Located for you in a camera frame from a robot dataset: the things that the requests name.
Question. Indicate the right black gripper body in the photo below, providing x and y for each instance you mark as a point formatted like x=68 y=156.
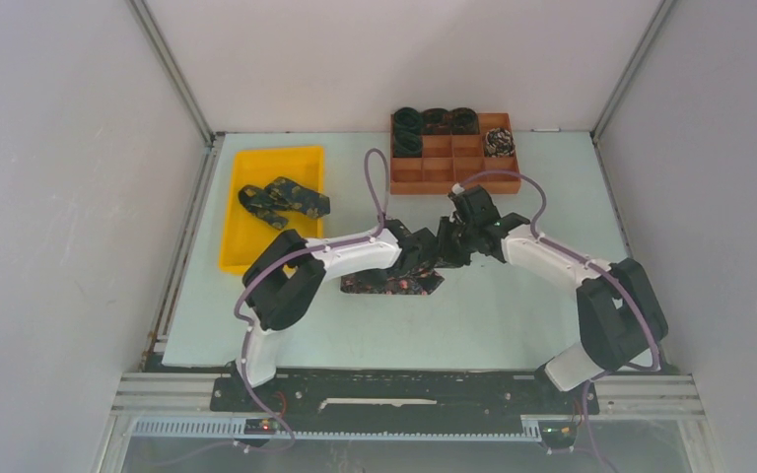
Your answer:
x=455 y=241

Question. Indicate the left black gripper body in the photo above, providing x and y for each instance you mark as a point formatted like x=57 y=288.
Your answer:
x=386 y=273

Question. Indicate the dark floral red-dotted tie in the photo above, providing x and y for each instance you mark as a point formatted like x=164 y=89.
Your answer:
x=422 y=280

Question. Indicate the white-patterned tie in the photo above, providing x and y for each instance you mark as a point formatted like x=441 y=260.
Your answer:
x=499 y=142

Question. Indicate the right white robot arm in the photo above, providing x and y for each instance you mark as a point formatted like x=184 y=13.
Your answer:
x=619 y=316

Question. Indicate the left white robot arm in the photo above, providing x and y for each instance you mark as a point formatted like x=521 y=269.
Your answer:
x=281 y=284

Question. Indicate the orange compartment tray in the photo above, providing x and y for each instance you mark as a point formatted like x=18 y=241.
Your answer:
x=450 y=159

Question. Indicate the rolled dark gold-patterned tie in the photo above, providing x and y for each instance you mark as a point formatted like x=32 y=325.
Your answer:
x=463 y=121

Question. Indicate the rolled dark red-patterned tie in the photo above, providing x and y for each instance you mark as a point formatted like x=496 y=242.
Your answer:
x=436 y=121

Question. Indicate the dark gold-patterned folded tie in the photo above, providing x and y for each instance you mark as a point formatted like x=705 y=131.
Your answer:
x=282 y=194

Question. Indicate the yellow plastic bin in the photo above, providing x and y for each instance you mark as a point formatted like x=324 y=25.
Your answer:
x=245 y=234

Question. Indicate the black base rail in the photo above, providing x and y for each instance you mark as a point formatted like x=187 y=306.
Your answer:
x=399 y=403

